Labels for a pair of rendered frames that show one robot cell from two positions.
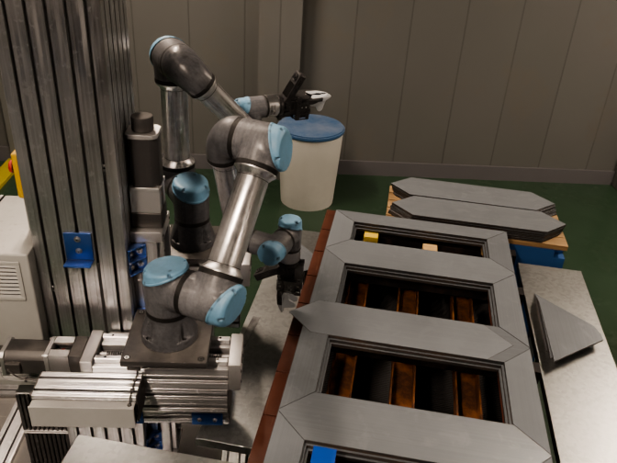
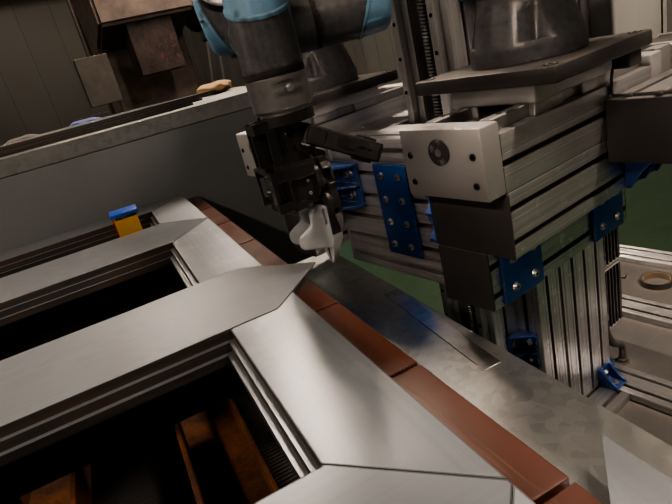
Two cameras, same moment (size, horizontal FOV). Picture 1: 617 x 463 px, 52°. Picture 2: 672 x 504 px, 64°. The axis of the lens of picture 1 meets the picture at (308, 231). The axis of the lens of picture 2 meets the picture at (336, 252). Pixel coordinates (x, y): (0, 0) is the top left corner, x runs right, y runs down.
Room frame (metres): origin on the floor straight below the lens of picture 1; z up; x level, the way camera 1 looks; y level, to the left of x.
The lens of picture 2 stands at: (2.36, -0.25, 1.12)
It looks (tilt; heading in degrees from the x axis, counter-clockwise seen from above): 21 degrees down; 152
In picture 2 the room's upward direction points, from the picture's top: 14 degrees counter-clockwise
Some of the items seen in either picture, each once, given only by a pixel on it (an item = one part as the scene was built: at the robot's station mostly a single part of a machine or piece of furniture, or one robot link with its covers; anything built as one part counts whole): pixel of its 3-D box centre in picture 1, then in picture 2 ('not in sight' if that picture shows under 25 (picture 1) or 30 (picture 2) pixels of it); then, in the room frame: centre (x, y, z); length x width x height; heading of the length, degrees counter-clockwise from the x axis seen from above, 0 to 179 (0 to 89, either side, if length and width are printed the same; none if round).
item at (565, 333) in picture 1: (569, 328); not in sight; (1.85, -0.96, 0.77); 0.45 x 0.20 x 0.04; 172
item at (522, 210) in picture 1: (474, 208); not in sight; (2.65, -0.76, 0.82); 0.80 x 0.40 x 0.06; 82
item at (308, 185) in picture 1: (308, 163); not in sight; (4.24, 0.03, 0.29); 0.48 x 0.48 x 0.58
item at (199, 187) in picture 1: (190, 196); not in sight; (1.85, 0.39, 1.20); 0.13 x 0.12 x 0.14; 29
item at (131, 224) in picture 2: not in sight; (140, 254); (1.10, -0.07, 0.78); 0.05 x 0.05 x 0.19; 82
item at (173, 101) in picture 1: (175, 122); not in sight; (1.96, 0.46, 1.41); 0.15 x 0.12 x 0.55; 29
